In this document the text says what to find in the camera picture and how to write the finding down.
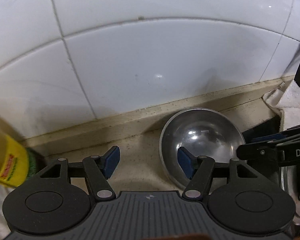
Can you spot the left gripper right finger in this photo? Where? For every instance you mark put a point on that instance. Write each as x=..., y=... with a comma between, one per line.
x=235, y=196

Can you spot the green yellow oyster sauce bottle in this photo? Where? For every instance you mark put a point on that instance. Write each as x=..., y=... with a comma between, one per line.
x=18, y=163

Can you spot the steel bowl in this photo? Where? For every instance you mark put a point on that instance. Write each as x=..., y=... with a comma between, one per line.
x=201, y=131

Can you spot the steel pot lid black knob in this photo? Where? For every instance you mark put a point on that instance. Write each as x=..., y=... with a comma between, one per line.
x=287, y=182

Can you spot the black stove top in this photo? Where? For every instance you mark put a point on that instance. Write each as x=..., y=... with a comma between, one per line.
x=269, y=127

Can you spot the white dish towel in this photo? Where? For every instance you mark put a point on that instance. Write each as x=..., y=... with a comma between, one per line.
x=285, y=102

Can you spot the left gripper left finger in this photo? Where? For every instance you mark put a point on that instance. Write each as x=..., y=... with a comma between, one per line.
x=61, y=196

